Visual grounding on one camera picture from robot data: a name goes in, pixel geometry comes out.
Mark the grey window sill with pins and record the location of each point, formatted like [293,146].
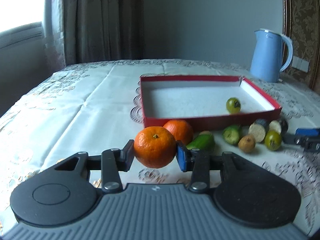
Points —
[20,33]

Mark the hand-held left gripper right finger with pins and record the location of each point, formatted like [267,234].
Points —
[182,156]

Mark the green cucumber piece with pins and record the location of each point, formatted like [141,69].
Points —
[203,142]
[232,135]

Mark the red cardboard box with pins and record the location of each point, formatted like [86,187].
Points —
[190,100]

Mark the deep orange mandarin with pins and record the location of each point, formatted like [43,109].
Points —
[182,130]

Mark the green tomato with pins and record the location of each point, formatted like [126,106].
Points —
[273,140]
[233,105]

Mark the light blue electric kettle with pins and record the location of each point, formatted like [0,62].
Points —
[267,55]

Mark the large light orange mandarin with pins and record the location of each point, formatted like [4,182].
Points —
[155,147]

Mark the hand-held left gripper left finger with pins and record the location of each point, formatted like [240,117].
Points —
[127,155]

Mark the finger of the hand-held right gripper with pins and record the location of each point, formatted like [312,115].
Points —
[308,132]
[311,145]

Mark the brown curtain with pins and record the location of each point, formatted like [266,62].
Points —
[102,20]

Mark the white wall switch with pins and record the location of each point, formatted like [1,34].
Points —
[301,63]

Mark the white floral tablecloth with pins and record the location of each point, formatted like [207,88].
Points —
[75,120]

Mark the purple eggplant piece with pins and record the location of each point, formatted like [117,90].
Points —
[257,131]
[276,126]

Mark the brown longan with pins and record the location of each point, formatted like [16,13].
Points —
[205,132]
[247,143]

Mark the sheer white curtain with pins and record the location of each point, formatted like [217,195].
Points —
[53,25]

